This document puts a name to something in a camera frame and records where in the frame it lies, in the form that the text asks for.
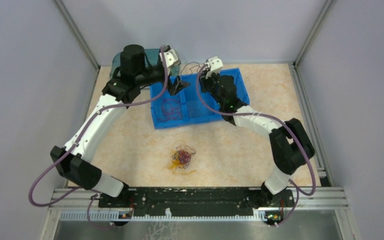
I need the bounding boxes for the red wire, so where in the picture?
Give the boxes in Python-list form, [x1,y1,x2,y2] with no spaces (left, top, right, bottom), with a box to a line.
[158,96,184,123]

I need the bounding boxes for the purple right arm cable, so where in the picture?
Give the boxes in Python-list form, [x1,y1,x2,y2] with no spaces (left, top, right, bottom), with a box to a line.
[195,64,317,228]

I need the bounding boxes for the teal transparent plastic tub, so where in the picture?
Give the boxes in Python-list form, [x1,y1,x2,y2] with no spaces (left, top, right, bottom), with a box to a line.
[109,44,172,84]

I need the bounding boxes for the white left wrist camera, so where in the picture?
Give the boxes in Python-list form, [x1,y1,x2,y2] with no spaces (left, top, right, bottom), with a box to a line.
[159,48,181,69]

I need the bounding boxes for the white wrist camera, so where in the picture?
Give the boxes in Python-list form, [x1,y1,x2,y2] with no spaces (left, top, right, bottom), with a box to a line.
[159,48,181,69]
[204,56,224,75]

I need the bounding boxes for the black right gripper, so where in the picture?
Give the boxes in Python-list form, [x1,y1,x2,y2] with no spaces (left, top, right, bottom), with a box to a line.
[197,68,224,107]

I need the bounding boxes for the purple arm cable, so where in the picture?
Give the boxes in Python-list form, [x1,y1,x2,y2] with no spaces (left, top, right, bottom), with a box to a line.
[195,64,317,228]
[28,46,170,231]

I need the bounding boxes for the grey slotted cable duct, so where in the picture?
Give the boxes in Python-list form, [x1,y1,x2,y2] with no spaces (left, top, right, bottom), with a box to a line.
[60,210,267,222]

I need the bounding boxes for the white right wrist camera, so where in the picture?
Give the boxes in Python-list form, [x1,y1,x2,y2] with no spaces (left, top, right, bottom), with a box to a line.
[204,56,224,75]

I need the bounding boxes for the colourful wire bundle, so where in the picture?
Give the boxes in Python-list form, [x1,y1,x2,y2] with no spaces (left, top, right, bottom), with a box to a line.
[165,142,198,176]

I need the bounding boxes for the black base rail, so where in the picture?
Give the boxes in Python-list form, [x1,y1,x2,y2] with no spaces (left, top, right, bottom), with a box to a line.
[98,187,295,217]

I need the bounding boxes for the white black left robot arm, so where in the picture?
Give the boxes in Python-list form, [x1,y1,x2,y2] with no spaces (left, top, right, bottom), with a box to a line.
[50,44,188,207]

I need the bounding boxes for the blue three-compartment plastic bin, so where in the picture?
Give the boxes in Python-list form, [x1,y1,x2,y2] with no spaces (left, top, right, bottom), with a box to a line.
[149,68,250,130]

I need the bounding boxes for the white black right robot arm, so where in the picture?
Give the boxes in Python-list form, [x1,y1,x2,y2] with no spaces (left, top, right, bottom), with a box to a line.
[195,68,317,206]

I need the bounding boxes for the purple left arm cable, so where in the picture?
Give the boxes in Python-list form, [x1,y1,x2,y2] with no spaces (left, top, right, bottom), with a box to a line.
[28,46,170,231]

